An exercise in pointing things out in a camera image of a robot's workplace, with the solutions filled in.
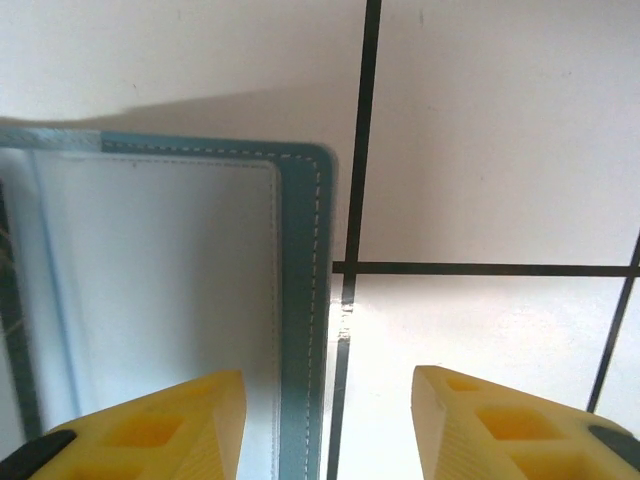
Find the teal leather card holder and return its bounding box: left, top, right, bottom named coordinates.
left=0, top=127, right=340, bottom=480

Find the dark green credit card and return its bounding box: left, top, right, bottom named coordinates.
left=0, top=179, right=44, bottom=444

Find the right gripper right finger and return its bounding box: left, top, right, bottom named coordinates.
left=412, top=364, right=640, bottom=480

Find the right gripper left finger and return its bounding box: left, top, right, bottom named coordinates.
left=14, top=369, right=249, bottom=480

